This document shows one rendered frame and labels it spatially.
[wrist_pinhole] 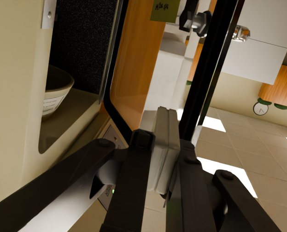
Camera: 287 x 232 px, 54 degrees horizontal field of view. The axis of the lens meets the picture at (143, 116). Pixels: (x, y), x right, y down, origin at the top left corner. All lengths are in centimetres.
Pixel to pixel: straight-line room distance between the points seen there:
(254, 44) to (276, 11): 60
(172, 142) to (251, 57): 517
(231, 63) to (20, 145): 505
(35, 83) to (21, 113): 3
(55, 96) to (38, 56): 13
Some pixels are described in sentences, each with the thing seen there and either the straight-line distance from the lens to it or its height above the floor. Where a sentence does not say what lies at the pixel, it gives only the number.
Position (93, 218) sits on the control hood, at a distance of 37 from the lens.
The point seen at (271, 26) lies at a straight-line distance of 535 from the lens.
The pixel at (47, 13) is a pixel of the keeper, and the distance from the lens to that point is 25.
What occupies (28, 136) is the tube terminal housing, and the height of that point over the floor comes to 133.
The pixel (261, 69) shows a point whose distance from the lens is 539.
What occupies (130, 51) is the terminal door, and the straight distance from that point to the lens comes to 46.
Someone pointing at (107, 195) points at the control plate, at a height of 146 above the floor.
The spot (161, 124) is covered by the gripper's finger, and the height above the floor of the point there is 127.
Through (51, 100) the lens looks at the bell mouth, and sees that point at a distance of 37.
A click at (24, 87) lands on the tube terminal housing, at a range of 25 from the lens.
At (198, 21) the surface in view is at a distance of 29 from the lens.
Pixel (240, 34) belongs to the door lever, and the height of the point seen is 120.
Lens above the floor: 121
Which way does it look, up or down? 19 degrees up
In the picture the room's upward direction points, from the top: 166 degrees counter-clockwise
